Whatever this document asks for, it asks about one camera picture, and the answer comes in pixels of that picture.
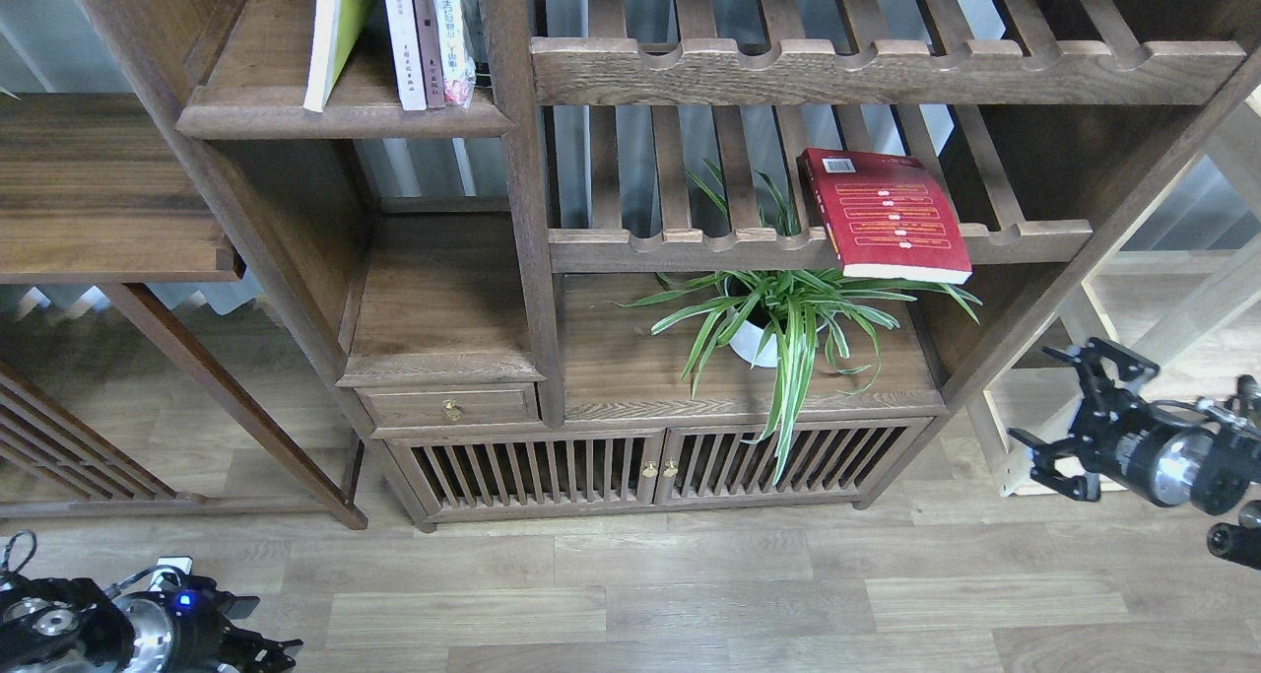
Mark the white book with green cover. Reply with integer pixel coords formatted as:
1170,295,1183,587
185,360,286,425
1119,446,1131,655
301,0,377,112

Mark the thin mauve upright book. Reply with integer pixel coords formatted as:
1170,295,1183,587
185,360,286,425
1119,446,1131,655
414,0,445,110

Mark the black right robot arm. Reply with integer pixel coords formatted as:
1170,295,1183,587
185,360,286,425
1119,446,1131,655
1006,337,1260,515

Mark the dark upright book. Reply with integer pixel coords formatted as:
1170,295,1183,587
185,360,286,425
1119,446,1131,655
463,0,493,89

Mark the white plant pot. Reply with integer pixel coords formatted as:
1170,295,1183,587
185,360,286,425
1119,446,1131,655
715,270,815,369

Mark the brass drawer knob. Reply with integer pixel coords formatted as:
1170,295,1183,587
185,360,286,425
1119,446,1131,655
443,400,464,423

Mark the lavender paperback book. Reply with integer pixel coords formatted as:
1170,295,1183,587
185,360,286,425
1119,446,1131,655
385,0,427,111

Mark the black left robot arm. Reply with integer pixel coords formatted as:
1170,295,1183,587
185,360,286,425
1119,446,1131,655
1,537,303,672

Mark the white pink upright book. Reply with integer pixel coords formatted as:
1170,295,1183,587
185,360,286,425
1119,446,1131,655
433,0,475,108

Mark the light wooden shelf rack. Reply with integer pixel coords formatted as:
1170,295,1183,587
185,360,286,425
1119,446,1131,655
967,93,1258,497

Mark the green spider plant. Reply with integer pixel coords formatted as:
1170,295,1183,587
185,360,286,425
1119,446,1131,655
619,159,981,483

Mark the white robot base bar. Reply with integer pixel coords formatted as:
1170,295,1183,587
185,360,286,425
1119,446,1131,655
155,556,193,575

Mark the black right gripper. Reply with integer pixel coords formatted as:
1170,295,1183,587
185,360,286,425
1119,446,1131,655
1006,337,1247,515

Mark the dark wooden bookshelf cabinet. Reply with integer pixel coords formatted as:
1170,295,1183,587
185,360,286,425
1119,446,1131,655
77,0,1258,531

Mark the red hardcover book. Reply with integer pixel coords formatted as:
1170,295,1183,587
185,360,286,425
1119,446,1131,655
798,147,972,284

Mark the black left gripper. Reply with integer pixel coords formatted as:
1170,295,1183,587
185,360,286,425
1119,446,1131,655
113,578,303,672

